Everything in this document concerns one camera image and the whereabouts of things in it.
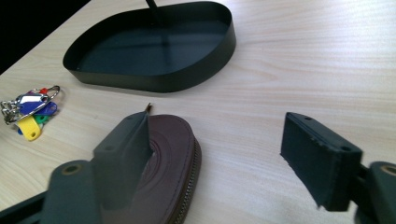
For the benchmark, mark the black key rack with tray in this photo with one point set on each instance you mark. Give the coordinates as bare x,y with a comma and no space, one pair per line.
149,53

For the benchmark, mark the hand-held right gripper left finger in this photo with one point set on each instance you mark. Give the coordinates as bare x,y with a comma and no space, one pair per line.
121,155

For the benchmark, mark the brown leather zip pouch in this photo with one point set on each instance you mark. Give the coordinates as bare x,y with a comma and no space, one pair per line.
174,149

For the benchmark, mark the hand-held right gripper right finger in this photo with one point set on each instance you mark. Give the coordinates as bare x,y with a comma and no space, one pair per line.
314,158

